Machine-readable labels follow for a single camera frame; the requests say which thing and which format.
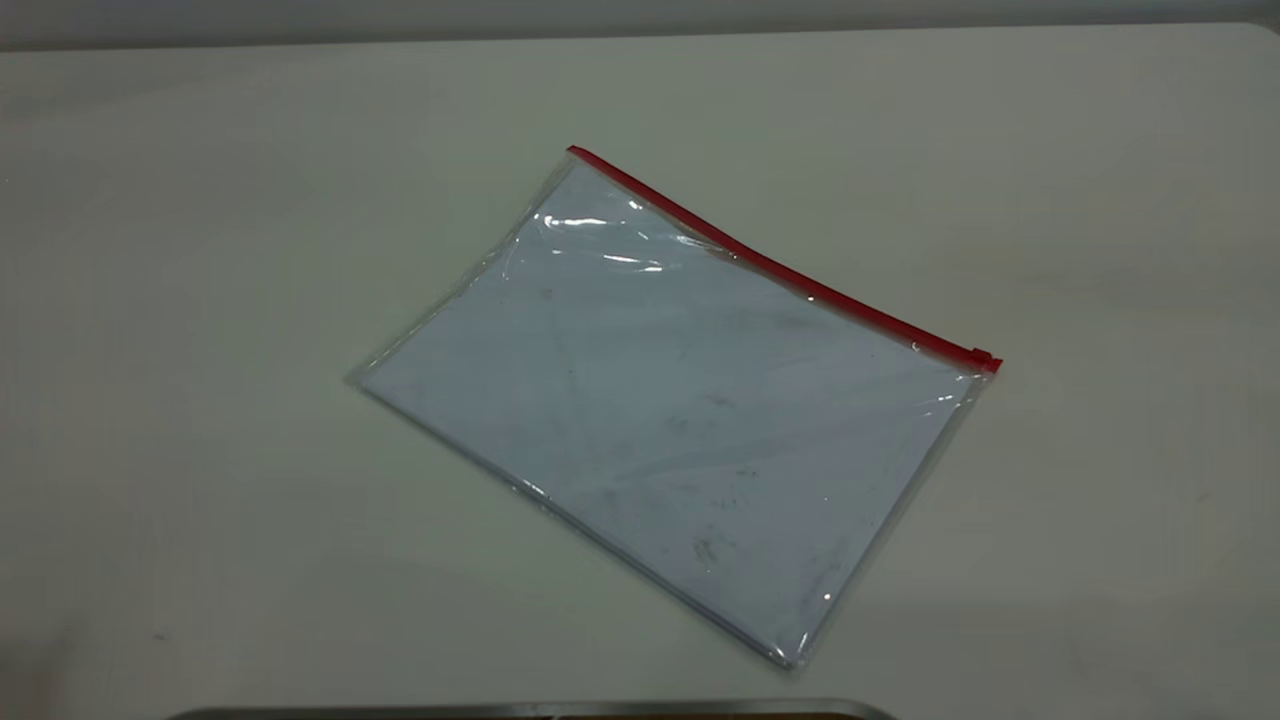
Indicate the grey metal frame edge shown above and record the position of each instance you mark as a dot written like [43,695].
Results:
[500,713]

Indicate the red zipper slider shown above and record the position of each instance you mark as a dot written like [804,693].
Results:
[983,358]

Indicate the transparent zip bag red zipper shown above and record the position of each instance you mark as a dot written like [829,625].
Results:
[680,400]

